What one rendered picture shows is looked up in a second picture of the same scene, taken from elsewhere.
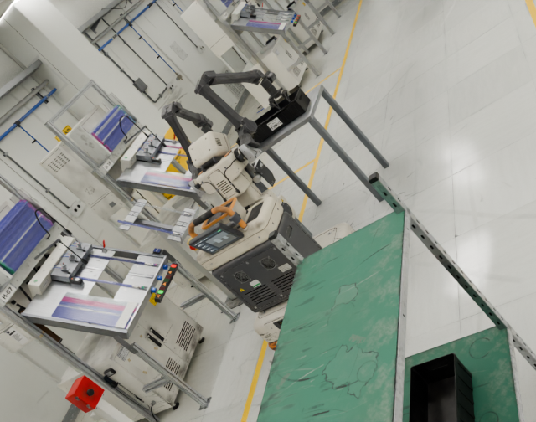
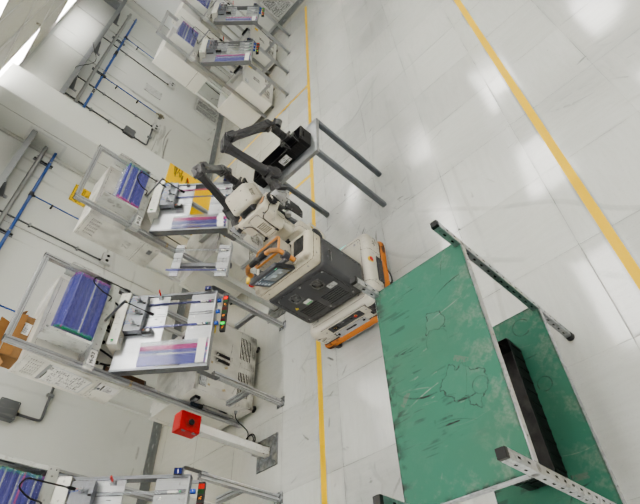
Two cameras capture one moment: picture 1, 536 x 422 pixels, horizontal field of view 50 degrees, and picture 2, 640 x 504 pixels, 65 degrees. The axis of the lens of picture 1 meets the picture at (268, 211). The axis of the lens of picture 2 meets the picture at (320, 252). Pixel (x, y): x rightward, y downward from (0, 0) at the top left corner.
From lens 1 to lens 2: 49 cm
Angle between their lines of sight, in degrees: 10
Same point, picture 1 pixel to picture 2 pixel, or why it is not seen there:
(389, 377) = (502, 387)
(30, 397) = (117, 430)
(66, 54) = (59, 119)
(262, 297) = (315, 311)
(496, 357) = (536, 333)
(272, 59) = (244, 88)
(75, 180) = (111, 239)
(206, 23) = (177, 64)
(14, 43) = (5, 118)
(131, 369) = (213, 391)
